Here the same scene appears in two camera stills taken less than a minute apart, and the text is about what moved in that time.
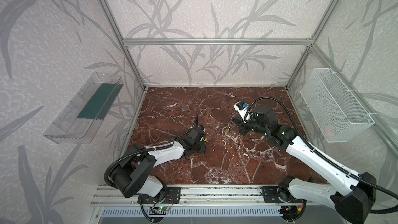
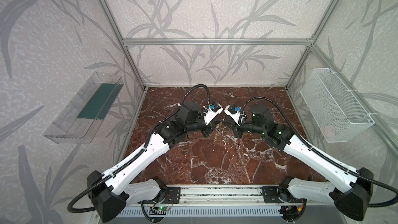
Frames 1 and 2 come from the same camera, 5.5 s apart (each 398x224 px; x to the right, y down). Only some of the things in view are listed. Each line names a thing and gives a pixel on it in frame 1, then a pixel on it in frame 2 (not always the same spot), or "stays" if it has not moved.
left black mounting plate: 167,195 stays
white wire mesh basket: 335,112 stays
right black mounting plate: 270,196 stays
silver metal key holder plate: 225,130 -> 219,130
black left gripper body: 199,135 -> 204,127
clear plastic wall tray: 81,120 stays
